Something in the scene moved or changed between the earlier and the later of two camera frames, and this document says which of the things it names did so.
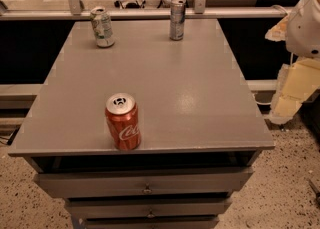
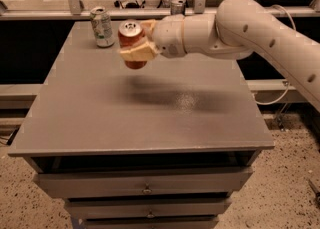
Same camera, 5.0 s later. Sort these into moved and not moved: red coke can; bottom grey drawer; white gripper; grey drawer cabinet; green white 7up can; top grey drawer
Moved: red coke can; white gripper
Not moved: green white 7up can; bottom grey drawer; top grey drawer; grey drawer cabinet
